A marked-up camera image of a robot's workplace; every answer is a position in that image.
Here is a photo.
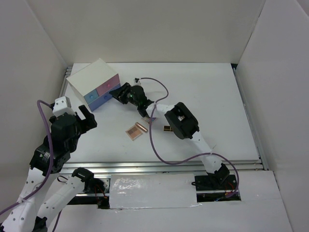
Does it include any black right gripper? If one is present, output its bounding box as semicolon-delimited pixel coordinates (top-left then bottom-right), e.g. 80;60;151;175
109;82;140;107

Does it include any pink drawer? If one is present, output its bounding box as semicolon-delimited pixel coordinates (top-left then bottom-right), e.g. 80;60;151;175
96;74;120;96

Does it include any light blue small drawer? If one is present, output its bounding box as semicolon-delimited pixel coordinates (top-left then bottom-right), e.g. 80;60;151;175
84;89;98;105

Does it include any gold lipstick tube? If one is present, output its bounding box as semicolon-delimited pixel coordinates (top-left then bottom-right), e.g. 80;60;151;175
135;122;148;133

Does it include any black gold lipstick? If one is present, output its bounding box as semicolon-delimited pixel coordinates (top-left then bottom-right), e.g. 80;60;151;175
163;126;173;132

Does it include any dark blue drawer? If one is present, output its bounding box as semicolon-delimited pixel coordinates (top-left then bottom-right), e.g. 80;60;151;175
88;84;121;112

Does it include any colourful glitter eyeshadow palette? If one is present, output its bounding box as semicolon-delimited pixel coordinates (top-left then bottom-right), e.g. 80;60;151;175
141;116;157;125

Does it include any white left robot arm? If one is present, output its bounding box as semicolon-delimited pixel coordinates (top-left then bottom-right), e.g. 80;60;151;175
0;103;97;232

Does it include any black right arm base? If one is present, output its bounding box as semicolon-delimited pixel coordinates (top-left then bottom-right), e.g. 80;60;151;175
191;174;241;203

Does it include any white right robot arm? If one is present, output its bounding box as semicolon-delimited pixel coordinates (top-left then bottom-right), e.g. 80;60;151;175
109;83;230;189

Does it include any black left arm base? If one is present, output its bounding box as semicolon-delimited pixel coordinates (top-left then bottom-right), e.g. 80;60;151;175
68;167;110;209

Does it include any white drawer organizer cabinet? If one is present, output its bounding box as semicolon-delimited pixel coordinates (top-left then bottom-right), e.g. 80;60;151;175
68;59;118;108

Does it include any small beige eyeshadow quad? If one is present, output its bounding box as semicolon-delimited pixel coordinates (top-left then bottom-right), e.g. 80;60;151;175
126;125;142;141

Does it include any white foil cover sheet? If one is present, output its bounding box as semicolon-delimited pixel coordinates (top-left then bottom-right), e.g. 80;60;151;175
109;174;198;209

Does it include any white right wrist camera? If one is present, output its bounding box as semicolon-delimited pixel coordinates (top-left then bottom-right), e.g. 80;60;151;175
134;78;141;86

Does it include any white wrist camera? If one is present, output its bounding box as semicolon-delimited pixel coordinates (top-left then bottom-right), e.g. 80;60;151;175
53;96;71;117
134;78;141;86

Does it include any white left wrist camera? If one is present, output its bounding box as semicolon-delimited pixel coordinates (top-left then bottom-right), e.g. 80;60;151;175
53;96;71;117

